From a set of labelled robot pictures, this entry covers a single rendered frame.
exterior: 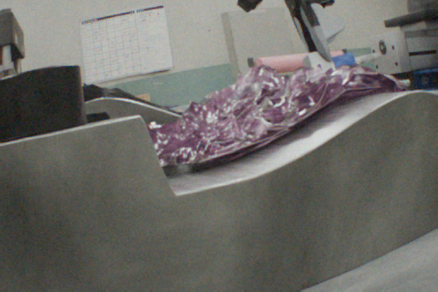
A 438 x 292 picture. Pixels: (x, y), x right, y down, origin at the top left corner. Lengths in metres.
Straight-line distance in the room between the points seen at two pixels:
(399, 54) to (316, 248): 0.88
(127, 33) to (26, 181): 7.00
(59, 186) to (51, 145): 0.02
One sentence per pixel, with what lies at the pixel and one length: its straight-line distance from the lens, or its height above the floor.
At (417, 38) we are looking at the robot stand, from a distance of 1.19.
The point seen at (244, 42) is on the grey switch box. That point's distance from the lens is 7.19.
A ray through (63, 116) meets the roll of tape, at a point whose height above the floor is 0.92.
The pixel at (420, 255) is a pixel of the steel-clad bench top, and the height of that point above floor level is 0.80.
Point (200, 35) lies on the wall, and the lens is 7.40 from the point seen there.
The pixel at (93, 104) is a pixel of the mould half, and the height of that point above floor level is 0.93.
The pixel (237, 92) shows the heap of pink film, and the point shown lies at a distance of 0.48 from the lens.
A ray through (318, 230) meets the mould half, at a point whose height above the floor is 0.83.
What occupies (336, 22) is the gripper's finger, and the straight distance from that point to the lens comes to 0.84.
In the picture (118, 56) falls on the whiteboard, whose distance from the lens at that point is 7.19.
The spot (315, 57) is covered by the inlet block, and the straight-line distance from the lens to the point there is 0.83.
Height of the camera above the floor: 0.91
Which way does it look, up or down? 3 degrees down
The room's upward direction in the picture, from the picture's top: 10 degrees counter-clockwise
